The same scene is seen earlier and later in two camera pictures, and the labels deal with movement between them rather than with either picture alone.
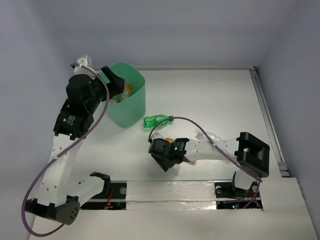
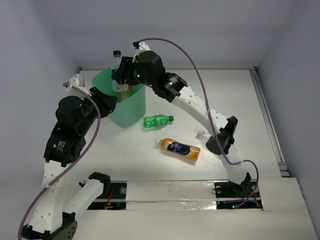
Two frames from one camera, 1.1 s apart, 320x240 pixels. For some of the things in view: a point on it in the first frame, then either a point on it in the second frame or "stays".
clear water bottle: x=212 y=136 stays
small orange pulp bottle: x=127 y=92 stays
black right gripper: x=162 y=161 -> x=125 y=70
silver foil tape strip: x=170 y=195 stays
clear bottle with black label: x=176 y=167 -> x=116 y=63
